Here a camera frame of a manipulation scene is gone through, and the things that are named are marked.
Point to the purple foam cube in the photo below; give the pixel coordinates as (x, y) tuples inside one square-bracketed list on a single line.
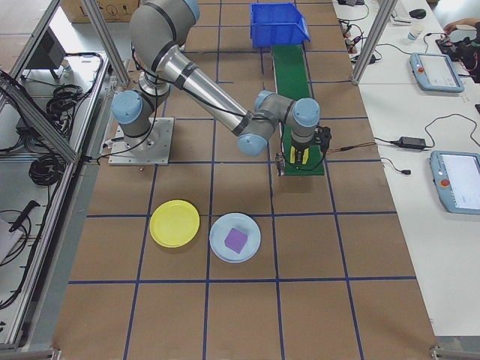
[(236, 240)]

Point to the person's bare forearm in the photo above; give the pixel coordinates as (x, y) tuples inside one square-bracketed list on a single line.
[(470, 22)]

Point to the light blue round plate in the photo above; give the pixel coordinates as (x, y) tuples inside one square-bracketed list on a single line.
[(217, 240)]

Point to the yellow round plate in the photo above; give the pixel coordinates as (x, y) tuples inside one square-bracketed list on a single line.
[(174, 223)]

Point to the person's bare hand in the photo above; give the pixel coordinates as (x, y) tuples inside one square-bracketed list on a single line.
[(452, 27)]

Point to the green conveyor belt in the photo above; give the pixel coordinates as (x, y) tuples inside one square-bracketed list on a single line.
[(292, 75)]

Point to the black power adapter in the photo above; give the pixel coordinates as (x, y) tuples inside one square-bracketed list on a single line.
[(412, 142), (368, 59)]

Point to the blue plastic storage bin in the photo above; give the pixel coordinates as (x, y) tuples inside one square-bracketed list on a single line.
[(277, 33)]

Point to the light blue teach pendant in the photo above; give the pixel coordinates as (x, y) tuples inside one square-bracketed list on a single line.
[(437, 71), (461, 183)]

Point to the white paper cup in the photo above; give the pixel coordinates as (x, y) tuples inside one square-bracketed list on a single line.
[(415, 33)]

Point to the white keyboard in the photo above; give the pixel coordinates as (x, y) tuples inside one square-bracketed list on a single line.
[(401, 11)]

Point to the black computer mouse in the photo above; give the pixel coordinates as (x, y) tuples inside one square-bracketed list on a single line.
[(417, 13)]

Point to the black electronic device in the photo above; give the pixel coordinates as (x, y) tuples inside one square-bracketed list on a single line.
[(461, 48)]

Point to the brown cardboard box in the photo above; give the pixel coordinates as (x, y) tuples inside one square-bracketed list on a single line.
[(101, 11)]

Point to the small white bottle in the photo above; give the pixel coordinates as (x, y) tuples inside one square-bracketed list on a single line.
[(67, 67)]

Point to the black monitor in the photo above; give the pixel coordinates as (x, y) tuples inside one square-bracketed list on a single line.
[(47, 48)]

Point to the black handheld tool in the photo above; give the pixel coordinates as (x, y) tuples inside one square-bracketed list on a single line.
[(22, 215)]

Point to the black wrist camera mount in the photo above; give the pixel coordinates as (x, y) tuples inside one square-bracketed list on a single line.
[(324, 138)]

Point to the aluminium extrusion post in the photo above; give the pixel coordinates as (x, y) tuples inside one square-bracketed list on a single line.
[(374, 37)]

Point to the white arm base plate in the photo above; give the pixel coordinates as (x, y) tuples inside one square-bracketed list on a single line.
[(161, 150)]

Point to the metal V-shaped frame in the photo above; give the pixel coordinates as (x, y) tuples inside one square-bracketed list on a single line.
[(45, 125)]

